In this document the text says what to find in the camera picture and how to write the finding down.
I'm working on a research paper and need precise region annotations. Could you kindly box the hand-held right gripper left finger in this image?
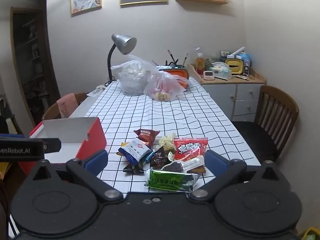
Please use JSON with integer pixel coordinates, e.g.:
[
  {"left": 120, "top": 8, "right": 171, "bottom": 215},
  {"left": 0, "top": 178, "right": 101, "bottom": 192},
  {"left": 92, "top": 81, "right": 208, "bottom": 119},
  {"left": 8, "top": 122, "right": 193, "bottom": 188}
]
[{"left": 27, "top": 149, "right": 124, "bottom": 202}]

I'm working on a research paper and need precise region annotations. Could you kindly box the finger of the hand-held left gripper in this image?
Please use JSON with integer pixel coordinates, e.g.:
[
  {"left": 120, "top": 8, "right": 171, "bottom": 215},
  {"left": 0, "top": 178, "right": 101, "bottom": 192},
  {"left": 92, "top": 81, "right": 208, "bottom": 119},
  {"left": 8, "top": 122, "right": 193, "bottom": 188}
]
[{"left": 43, "top": 138, "right": 63, "bottom": 153}]

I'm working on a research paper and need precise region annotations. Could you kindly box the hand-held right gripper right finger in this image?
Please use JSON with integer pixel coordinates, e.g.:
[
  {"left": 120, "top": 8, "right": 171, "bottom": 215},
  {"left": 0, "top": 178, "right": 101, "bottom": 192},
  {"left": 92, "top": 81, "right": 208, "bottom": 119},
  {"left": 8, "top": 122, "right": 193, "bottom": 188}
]
[{"left": 189, "top": 150, "right": 288, "bottom": 202}]

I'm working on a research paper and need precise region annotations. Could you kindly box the red and white cardboard box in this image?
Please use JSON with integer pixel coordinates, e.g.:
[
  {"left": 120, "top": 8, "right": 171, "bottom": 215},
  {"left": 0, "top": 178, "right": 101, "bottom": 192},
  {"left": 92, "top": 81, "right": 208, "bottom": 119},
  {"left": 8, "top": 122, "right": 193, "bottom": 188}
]
[{"left": 19, "top": 117, "right": 107, "bottom": 180}]

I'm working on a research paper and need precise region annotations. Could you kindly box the red snack packet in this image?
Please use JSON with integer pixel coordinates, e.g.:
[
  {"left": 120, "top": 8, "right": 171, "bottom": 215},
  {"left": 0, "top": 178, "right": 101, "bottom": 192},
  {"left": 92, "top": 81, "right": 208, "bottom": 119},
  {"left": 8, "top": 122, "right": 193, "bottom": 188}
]
[{"left": 173, "top": 137, "right": 209, "bottom": 161}]

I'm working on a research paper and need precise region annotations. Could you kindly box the white and blue snack packet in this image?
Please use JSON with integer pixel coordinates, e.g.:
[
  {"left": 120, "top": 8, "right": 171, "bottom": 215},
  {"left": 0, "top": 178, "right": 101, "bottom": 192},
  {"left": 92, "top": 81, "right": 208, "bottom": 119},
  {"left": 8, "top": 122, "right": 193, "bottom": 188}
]
[{"left": 117, "top": 137, "right": 153, "bottom": 166}]

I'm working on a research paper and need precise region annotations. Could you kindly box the clear packet with dark cookie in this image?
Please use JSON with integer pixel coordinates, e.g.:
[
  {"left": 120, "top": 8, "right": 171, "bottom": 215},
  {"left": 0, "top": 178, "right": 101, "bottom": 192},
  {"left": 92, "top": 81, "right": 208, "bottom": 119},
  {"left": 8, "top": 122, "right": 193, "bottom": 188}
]
[{"left": 161, "top": 155, "right": 206, "bottom": 173}]

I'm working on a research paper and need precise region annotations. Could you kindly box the green snack packet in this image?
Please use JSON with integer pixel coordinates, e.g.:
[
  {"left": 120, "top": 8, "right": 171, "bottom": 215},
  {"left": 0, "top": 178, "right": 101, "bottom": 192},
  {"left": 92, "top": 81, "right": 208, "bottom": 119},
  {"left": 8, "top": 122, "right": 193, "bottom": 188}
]
[{"left": 144, "top": 168, "right": 199, "bottom": 193}]

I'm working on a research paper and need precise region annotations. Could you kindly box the pale yellow snack packet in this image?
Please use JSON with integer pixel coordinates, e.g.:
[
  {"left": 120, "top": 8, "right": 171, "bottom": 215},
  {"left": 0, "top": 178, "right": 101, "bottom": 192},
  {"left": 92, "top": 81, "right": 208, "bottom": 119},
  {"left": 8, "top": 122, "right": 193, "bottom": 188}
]
[{"left": 159, "top": 133, "right": 176, "bottom": 153}]

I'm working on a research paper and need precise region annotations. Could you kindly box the dark brown triangular snack packet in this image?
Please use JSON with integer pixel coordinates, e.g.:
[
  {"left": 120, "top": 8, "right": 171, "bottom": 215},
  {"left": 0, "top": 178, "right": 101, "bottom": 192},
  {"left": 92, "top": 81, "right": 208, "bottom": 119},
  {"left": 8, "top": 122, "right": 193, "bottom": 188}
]
[{"left": 150, "top": 146, "right": 173, "bottom": 169}]

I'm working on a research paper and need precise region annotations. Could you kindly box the maroon snack packet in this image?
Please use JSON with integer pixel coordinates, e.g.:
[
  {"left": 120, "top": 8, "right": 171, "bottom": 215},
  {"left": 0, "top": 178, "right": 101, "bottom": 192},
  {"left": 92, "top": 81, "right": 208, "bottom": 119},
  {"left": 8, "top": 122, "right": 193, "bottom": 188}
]
[{"left": 133, "top": 128, "right": 161, "bottom": 147}]

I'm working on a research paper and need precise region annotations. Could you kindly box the wooden chair with curved back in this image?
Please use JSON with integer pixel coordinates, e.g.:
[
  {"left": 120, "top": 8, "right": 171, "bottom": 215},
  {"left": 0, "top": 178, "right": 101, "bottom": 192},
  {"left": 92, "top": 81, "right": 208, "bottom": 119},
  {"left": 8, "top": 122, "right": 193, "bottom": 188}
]
[{"left": 41, "top": 92, "right": 88, "bottom": 121}]

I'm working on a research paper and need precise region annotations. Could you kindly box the pink towel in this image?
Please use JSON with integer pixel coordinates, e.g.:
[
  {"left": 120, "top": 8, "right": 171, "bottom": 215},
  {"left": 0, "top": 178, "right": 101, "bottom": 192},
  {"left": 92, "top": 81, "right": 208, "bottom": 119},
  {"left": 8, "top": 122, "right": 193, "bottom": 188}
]
[{"left": 56, "top": 93, "right": 79, "bottom": 119}]

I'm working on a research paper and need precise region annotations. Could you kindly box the flat paper packet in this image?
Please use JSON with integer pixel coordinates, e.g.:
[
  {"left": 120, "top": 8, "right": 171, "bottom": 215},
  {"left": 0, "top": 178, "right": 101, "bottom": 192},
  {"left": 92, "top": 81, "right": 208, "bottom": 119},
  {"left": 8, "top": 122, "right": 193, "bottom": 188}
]
[{"left": 86, "top": 85, "right": 107, "bottom": 97}]

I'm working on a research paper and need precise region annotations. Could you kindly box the white checked tablecloth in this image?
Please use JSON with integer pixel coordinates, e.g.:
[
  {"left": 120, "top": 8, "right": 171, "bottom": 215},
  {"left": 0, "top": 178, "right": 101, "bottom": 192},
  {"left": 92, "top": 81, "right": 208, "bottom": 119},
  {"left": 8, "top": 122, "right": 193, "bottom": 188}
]
[{"left": 86, "top": 76, "right": 262, "bottom": 193}]

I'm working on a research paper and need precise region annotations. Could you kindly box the white drawer cabinet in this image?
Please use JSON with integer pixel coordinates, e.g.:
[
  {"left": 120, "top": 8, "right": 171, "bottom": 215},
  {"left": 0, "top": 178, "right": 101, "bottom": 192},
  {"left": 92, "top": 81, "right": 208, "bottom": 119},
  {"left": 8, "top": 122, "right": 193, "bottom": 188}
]
[{"left": 187, "top": 64, "right": 267, "bottom": 122}]

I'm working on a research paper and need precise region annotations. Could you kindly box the wooden chair with black seat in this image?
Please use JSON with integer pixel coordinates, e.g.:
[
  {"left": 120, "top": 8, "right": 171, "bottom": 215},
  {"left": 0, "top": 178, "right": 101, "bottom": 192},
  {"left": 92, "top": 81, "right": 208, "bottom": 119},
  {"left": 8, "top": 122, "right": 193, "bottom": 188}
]
[{"left": 231, "top": 85, "right": 300, "bottom": 164}]

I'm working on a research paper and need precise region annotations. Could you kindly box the dark wooden bookcase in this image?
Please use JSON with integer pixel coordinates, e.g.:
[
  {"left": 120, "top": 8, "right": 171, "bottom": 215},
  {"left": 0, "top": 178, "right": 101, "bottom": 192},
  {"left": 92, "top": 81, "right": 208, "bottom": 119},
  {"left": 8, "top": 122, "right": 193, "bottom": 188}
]
[{"left": 10, "top": 7, "right": 61, "bottom": 128}]

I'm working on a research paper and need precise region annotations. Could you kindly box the clear plastic bag with bowl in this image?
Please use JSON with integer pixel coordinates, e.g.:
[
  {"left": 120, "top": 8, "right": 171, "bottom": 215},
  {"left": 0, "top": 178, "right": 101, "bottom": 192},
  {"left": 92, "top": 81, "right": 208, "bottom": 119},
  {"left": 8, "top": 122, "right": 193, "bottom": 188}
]
[{"left": 111, "top": 54, "right": 160, "bottom": 96}]

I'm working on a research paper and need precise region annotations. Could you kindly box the pink plastic bag of food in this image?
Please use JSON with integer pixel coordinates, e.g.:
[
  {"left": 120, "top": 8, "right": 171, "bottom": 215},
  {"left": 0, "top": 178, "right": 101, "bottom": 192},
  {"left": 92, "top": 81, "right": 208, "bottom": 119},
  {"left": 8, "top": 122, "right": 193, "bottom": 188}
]
[{"left": 144, "top": 66, "right": 189, "bottom": 102}]

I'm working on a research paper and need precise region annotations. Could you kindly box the pale green tissue box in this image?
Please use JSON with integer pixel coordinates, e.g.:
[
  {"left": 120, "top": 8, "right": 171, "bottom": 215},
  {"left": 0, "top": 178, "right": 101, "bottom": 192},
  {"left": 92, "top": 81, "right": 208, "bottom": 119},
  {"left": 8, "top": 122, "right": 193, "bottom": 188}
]
[{"left": 208, "top": 61, "right": 233, "bottom": 81}]

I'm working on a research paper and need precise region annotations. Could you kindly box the orange folding basket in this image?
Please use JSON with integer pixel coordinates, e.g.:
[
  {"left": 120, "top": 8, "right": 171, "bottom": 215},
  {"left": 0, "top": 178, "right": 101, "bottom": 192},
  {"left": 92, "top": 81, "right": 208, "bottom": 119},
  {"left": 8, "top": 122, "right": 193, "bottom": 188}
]
[{"left": 156, "top": 65, "right": 189, "bottom": 93}]

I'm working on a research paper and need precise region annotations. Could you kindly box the yellow box with slot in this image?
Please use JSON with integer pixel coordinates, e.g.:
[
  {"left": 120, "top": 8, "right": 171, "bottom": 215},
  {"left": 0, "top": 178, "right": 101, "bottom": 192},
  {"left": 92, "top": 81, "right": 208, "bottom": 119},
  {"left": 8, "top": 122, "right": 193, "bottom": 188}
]
[{"left": 224, "top": 57, "right": 245, "bottom": 75}]

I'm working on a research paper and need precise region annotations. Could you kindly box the orange drink bottle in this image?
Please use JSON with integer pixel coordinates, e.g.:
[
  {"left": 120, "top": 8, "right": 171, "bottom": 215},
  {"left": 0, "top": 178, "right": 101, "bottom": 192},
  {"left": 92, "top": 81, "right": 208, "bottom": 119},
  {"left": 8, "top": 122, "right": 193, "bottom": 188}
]
[{"left": 195, "top": 47, "right": 206, "bottom": 77}]

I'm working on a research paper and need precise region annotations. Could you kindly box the light blue container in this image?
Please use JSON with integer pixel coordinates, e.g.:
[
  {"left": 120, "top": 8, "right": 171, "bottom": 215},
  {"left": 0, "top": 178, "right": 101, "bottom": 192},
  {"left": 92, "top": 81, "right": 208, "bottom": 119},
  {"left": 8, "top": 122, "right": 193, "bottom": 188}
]
[{"left": 237, "top": 52, "right": 252, "bottom": 63}]

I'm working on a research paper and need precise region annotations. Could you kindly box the white tube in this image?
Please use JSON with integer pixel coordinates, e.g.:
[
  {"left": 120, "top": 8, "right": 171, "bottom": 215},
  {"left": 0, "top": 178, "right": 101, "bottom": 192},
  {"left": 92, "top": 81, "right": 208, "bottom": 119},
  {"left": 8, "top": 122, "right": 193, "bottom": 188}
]
[{"left": 226, "top": 46, "right": 246, "bottom": 59}]

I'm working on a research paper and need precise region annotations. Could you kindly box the silver desk lamp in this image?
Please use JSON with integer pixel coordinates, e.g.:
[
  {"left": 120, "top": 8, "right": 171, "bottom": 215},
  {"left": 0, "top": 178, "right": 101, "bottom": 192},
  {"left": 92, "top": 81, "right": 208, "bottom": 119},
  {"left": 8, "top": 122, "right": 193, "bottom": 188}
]
[{"left": 107, "top": 33, "right": 137, "bottom": 86}]

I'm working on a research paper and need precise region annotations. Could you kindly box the yellow basket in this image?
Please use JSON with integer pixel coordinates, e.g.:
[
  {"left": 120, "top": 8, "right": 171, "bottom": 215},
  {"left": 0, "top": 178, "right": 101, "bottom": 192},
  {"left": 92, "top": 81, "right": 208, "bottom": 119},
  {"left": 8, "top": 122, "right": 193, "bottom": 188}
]
[{"left": 298, "top": 226, "right": 320, "bottom": 240}]

